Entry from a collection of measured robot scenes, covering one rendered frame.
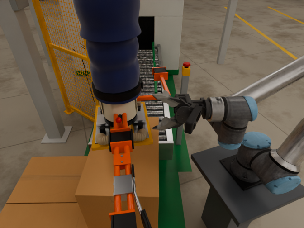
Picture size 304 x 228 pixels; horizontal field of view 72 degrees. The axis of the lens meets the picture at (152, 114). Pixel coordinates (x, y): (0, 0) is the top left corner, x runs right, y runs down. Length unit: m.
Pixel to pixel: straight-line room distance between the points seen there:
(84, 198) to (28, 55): 1.56
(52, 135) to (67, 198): 1.36
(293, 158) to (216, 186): 0.45
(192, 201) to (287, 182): 1.14
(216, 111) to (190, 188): 1.56
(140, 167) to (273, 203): 0.76
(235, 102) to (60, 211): 1.25
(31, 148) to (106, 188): 1.91
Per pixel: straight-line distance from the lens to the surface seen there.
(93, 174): 1.16
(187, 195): 2.18
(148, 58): 3.33
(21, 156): 2.85
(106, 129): 1.09
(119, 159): 0.78
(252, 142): 1.26
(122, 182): 0.72
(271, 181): 1.19
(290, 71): 1.05
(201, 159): 1.48
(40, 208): 1.64
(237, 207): 1.33
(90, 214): 1.26
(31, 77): 2.42
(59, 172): 1.77
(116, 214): 0.66
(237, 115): 0.78
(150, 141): 1.01
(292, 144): 1.15
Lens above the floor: 1.85
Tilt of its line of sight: 38 degrees down
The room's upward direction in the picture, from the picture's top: straight up
